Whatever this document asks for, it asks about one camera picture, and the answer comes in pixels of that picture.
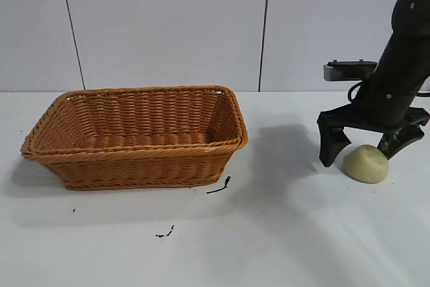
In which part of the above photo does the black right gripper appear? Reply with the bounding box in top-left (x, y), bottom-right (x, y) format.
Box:
top-left (316, 36), bottom-right (430, 168)

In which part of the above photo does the pale yellow egg yolk pastry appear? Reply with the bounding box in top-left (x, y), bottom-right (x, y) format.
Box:
top-left (342, 145), bottom-right (391, 186)

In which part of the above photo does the brown woven wicker basket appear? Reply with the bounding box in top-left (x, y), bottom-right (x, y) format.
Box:
top-left (21, 85), bottom-right (249, 191)

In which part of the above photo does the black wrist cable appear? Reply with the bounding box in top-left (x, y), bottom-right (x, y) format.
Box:
top-left (347, 82), bottom-right (363, 104)

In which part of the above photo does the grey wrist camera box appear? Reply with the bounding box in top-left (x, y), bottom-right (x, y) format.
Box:
top-left (322, 59), bottom-right (379, 83)

